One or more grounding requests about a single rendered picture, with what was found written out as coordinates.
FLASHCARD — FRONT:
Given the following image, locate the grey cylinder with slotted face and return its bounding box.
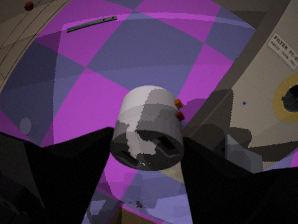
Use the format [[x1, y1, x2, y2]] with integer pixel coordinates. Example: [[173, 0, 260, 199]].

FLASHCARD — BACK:
[[110, 85, 185, 171]]

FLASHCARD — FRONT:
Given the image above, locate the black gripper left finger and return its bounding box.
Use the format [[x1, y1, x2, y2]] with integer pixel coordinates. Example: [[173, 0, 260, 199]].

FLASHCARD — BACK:
[[0, 127, 114, 224]]

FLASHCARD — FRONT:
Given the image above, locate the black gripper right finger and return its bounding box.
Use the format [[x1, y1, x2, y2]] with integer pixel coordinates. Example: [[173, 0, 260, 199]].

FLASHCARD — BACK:
[[181, 137, 298, 224]]

